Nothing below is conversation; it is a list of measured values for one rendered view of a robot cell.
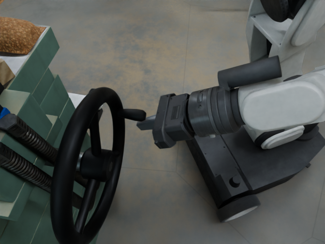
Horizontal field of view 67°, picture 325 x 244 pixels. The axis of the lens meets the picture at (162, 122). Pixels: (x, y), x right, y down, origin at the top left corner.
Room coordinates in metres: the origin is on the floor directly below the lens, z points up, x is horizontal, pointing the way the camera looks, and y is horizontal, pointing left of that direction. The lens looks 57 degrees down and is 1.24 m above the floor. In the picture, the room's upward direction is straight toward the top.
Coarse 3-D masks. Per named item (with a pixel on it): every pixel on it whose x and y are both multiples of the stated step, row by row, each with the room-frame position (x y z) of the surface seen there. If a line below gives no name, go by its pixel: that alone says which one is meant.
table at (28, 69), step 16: (48, 32) 0.46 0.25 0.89; (32, 48) 0.40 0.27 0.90; (48, 48) 0.44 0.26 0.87; (16, 64) 0.35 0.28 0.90; (32, 64) 0.37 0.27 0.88; (48, 64) 0.41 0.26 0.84; (16, 80) 0.32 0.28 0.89; (32, 80) 0.35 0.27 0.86; (0, 208) 0.09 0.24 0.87; (16, 208) 0.09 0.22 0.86
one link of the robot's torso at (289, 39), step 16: (256, 0) 0.59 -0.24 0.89; (320, 0) 0.45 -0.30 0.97; (256, 16) 0.59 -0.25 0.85; (304, 16) 0.45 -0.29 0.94; (320, 16) 0.46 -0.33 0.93; (256, 32) 0.57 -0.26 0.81; (272, 32) 0.52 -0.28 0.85; (288, 32) 0.46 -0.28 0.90; (304, 32) 0.45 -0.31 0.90; (256, 48) 0.58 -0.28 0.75; (272, 48) 0.48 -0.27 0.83; (288, 48) 0.46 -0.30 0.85; (304, 48) 0.50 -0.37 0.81; (288, 64) 0.51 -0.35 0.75
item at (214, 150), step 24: (192, 144) 0.58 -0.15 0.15; (216, 144) 0.56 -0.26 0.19; (240, 144) 0.57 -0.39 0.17; (288, 144) 0.57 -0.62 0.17; (312, 144) 0.57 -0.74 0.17; (216, 168) 0.43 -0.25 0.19; (240, 168) 0.44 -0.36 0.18; (264, 168) 0.44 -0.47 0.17; (288, 168) 0.44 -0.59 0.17; (216, 192) 0.34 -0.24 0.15; (240, 192) 0.32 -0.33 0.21
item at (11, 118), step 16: (0, 128) 0.17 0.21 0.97; (16, 128) 0.17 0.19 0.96; (0, 144) 0.14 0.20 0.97; (32, 144) 0.17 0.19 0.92; (48, 144) 0.19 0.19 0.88; (0, 160) 0.13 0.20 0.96; (16, 160) 0.14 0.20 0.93; (48, 160) 0.17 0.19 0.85; (32, 176) 0.13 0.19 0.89; (48, 176) 0.15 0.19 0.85; (80, 176) 0.19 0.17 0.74; (48, 192) 0.13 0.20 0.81; (96, 192) 0.20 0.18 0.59
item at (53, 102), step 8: (56, 80) 0.41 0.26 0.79; (56, 88) 0.40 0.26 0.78; (64, 88) 0.43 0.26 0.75; (48, 96) 0.36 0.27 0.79; (56, 96) 0.39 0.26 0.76; (64, 96) 0.41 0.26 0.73; (48, 104) 0.35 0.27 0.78; (56, 104) 0.37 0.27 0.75; (64, 104) 0.40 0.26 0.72; (48, 112) 0.34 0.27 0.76; (56, 112) 0.36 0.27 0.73; (0, 224) 0.09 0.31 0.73; (0, 232) 0.08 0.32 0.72
